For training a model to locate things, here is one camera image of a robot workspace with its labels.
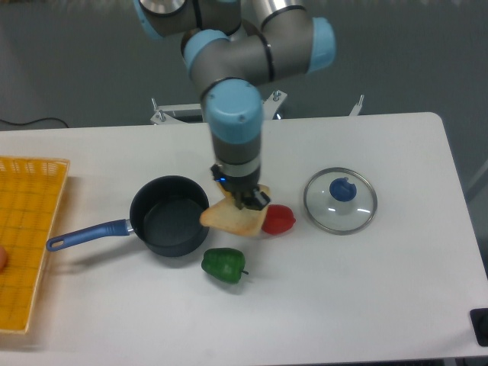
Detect white metal mounting frame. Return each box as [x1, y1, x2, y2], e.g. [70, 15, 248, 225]
[149, 90, 366, 125]

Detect black table corner device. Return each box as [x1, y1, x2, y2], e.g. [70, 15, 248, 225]
[470, 308, 488, 347]

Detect black floor cable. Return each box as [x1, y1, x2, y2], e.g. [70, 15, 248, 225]
[0, 117, 70, 128]

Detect red bell pepper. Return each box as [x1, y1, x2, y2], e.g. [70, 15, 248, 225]
[262, 204, 296, 235]

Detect orange object in basket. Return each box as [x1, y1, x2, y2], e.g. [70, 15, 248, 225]
[0, 246, 8, 272]

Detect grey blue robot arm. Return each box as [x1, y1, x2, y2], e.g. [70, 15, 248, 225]
[134, 1, 336, 210]

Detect black saucepan blue handle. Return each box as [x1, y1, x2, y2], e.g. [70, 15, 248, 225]
[46, 175, 209, 258]

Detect triangle toast bread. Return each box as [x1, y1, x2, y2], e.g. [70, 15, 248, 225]
[200, 182, 269, 237]

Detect glass lid blue knob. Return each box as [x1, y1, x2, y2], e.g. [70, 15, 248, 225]
[303, 167, 378, 236]

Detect yellow woven basket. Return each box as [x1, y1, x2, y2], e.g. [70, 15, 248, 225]
[1, 156, 70, 334]

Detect green bell pepper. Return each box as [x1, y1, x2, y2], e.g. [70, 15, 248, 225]
[201, 248, 248, 284]

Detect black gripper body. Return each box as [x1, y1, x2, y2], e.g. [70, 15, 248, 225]
[210, 164, 263, 209]

